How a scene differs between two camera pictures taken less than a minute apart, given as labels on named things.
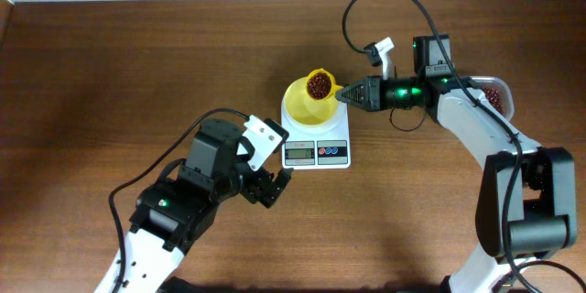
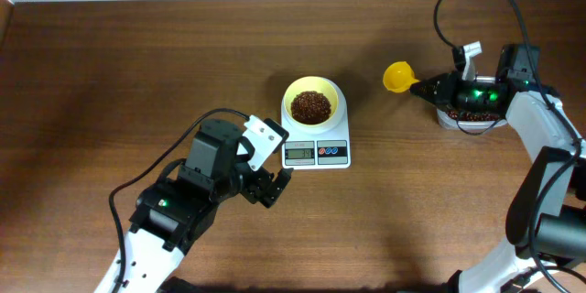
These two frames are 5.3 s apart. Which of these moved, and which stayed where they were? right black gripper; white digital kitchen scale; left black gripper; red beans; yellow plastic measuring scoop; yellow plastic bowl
Moved: right black gripper; yellow plastic measuring scoop; red beans
Stayed: white digital kitchen scale; left black gripper; yellow plastic bowl
